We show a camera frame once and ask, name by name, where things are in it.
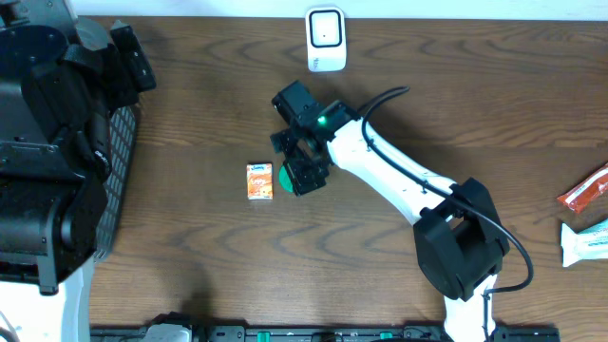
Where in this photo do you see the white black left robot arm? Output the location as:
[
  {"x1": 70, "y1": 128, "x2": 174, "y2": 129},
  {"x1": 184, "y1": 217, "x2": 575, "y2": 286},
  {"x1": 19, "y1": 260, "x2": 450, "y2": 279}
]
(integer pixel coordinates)
[{"x1": 1, "y1": 0, "x2": 156, "y2": 341}]

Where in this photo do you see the teal wipes packet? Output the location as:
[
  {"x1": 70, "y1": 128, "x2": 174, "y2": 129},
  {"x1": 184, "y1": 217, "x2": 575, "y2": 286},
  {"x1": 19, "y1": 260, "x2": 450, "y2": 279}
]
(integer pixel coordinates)
[{"x1": 560, "y1": 220, "x2": 607, "y2": 268}]

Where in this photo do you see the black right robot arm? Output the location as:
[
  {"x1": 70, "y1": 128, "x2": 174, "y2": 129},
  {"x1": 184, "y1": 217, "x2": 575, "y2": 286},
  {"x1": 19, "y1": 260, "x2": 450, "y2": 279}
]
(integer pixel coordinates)
[{"x1": 271, "y1": 81, "x2": 510, "y2": 341}]

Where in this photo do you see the small orange snack box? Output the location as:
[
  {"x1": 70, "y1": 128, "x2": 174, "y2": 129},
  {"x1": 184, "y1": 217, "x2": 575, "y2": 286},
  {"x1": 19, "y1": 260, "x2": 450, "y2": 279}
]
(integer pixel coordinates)
[{"x1": 246, "y1": 163, "x2": 274, "y2": 200}]

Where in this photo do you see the grey plastic mesh basket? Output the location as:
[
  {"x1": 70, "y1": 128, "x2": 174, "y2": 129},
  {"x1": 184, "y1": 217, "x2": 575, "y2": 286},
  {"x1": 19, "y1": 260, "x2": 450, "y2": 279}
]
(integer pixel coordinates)
[{"x1": 94, "y1": 106, "x2": 139, "y2": 263}]

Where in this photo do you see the green lid jar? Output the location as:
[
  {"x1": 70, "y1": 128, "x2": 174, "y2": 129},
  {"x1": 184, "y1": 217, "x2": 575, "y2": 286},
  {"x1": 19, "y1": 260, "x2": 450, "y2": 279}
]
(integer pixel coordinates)
[{"x1": 278, "y1": 165, "x2": 294, "y2": 193}]

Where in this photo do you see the white barcode scanner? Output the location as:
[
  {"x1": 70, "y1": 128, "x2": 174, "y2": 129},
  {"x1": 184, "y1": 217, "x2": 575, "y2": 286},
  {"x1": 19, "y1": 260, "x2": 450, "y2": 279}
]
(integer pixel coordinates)
[{"x1": 305, "y1": 7, "x2": 347, "y2": 72}]

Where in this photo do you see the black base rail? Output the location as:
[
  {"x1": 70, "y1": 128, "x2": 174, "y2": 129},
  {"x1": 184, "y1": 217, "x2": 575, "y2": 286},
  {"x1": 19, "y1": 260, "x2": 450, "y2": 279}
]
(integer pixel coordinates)
[{"x1": 89, "y1": 311, "x2": 561, "y2": 342}]

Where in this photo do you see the orange candy bar wrapper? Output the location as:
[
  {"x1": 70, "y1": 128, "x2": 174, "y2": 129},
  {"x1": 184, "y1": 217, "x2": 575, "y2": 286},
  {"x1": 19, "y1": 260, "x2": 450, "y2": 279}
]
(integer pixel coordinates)
[{"x1": 557, "y1": 164, "x2": 607, "y2": 214}]

